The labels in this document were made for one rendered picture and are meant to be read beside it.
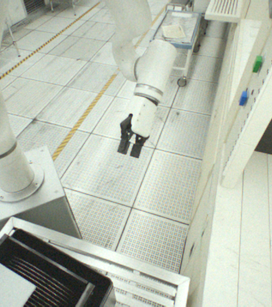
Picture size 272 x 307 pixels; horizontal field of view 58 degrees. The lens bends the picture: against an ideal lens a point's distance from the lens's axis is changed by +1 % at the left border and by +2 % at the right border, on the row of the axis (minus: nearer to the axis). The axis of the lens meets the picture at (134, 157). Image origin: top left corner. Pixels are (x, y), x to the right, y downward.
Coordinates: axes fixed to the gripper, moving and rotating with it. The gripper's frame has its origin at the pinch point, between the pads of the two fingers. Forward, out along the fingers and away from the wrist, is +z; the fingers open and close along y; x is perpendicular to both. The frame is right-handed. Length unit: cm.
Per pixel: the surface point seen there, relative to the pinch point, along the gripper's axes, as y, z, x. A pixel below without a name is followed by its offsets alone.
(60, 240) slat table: 2.4, 33.4, -12.6
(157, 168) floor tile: -115, 6, -45
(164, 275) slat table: -8.9, 30.8, 18.7
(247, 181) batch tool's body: -26.0, -2.3, 29.3
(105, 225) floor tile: -74, 52, -48
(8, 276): 33.5, 25.3, 7.3
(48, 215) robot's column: -6.0, 33.0, -29.7
